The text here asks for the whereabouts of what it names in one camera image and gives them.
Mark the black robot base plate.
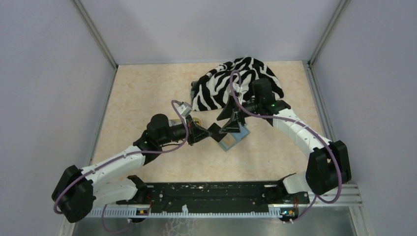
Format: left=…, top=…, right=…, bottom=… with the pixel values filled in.
left=116, top=180, right=310, bottom=213

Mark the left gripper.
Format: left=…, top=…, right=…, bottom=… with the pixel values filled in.
left=159, top=114, right=212, bottom=146

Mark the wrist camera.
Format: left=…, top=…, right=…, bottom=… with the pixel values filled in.
left=179, top=102, right=192, bottom=118
left=233, top=88, right=244, bottom=104

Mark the purple cable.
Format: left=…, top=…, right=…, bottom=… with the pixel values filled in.
left=54, top=99, right=190, bottom=234
left=229, top=70, right=343, bottom=224

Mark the white slotted cable duct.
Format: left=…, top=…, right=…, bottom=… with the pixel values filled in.
left=86, top=205, right=283, bottom=219

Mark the beige oval card tray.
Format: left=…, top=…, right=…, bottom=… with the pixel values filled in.
left=169, top=117, right=203, bottom=127

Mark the aluminium frame rail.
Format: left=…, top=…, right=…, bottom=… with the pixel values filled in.
left=67, top=184, right=363, bottom=207

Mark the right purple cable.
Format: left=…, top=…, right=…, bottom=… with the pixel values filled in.
left=229, top=70, right=343, bottom=224

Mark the zebra striped cloth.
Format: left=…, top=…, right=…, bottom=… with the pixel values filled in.
left=190, top=57, right=284, bottom=112

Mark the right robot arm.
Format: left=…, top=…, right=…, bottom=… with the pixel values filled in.
left=217, top=79, right=352, bottom=203

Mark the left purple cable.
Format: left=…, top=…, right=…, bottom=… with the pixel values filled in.
left=54, top=99, right=190, bottom=234

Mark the light blue card holder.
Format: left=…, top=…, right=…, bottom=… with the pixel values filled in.
left=218, top=125, right=250, bottom=151

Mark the black credit card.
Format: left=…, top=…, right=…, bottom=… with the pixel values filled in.
left=208, top=123, right=227, bottom=143

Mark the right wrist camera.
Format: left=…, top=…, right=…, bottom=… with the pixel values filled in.
left=233, top=88, right=244, bottom=104

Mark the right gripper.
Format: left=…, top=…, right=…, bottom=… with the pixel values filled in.
left=217, top=94, right=262, bottom=133

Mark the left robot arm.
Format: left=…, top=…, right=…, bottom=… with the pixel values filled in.
left=51, top=114, right=212, bottom=223

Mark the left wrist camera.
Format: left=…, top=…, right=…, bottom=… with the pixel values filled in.
left=179, top=102, right=192, bottom=118

